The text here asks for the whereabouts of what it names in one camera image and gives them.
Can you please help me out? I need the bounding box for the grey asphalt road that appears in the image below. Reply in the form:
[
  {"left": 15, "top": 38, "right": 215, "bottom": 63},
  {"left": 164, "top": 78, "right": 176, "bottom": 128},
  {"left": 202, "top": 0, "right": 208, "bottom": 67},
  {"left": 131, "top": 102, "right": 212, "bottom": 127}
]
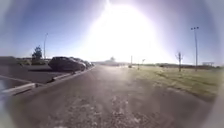
[{"left": 6, "top": 64, "right": 214, "bottom": 128}]

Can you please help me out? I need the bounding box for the row of parked cars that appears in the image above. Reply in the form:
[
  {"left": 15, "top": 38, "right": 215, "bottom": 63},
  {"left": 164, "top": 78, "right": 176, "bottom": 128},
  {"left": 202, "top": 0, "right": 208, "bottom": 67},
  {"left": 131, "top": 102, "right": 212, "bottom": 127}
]
[{"left": 48, "top": 55, "right": 96, "bottom": 72}]

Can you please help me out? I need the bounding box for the small bare tree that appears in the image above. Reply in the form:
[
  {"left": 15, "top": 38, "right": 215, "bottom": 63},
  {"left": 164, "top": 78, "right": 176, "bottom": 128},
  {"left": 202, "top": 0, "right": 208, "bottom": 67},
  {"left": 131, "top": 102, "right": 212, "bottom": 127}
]
[{"left": 175, "top": 51, "right": 184, "bottom": 73}]

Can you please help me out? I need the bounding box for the street lamp pole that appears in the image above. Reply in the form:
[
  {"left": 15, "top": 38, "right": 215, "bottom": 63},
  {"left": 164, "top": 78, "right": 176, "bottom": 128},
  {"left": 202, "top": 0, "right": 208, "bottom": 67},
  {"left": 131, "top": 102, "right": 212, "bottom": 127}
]
[{"left": 42, "top": 32, "right": 50, "bottom": 60}]

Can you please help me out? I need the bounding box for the grass field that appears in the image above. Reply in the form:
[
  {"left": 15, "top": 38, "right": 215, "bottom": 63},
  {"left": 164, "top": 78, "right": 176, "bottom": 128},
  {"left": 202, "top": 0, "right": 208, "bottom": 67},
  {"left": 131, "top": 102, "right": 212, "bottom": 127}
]
[{"left": 131, "top": 65, "right": 224, "bottom": 101}]

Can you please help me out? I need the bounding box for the dark conifer tree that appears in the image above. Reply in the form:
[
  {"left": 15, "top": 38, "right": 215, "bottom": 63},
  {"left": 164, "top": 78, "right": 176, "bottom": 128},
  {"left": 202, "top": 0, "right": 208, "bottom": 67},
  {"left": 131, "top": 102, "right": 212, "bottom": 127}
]
[{"left": 31, "top": 45, "right": 44, "bottom": 66}]

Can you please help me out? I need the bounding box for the concrete kerb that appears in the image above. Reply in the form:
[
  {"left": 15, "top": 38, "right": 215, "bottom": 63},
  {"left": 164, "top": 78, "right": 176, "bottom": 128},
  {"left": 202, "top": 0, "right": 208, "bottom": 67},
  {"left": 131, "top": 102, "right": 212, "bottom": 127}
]
[{"left": 1, "top": 65, "right": 96, "bottom": 97}]

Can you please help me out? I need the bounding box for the floodlight mast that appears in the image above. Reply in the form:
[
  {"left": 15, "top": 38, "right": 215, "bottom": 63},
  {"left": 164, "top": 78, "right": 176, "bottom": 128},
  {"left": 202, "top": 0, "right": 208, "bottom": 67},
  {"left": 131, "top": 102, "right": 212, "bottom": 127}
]
[{"left": 190, "top": 26, "right": 200, "bottom": 72}]

